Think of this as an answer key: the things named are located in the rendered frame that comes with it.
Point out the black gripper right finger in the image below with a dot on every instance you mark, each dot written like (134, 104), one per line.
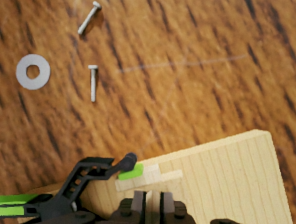
(169, 216)

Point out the black and green spring clamp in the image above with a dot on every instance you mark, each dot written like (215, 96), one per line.
(23, 206)

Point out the pale wooden board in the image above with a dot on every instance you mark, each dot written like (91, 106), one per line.
(236, 177)

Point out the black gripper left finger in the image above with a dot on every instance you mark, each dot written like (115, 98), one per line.
(130, 212)

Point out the small grey nail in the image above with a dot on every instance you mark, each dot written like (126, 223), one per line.
(89, 16)
(93, 67)

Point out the grey flat washer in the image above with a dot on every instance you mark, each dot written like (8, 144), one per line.
(21, 71)

